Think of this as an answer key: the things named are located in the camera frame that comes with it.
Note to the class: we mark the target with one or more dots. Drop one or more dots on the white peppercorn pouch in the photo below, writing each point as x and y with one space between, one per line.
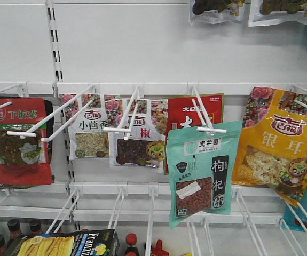
144 145

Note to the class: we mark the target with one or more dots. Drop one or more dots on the white dried fruit pouch left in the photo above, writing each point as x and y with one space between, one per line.
216 11

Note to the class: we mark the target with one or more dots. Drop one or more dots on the white fennel seed pouch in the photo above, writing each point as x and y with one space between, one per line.
86 133

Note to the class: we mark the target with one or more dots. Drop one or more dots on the black Franzzi cookie box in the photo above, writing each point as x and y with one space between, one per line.
90 242

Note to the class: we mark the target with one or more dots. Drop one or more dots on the white peg hook far left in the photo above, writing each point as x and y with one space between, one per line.
18 112

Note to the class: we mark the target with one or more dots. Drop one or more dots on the red pickled vegetable pouch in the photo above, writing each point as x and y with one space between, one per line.
14 141

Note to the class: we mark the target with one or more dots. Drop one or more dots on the dark pouch behind red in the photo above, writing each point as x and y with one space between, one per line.
50 128

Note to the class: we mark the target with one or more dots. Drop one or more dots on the yellow white fungus pouch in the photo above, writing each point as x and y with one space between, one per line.
272 147

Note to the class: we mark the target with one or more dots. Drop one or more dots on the white dried fruit pouch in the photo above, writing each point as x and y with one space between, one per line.
274 12
216 11

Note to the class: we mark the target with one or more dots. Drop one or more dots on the red sauce squeeze pouch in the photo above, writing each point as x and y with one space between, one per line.
157 250

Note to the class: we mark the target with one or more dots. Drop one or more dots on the teal goji berry pouch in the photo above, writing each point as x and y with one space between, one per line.
200 170

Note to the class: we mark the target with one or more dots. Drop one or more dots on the white slotted shelf upright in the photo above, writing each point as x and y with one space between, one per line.
54 40

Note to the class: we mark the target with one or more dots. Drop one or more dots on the red cap sauce bottle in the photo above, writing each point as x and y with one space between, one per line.
131 241

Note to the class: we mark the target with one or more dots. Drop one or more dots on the white dried fruit pouch right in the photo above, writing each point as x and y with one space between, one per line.
274 12

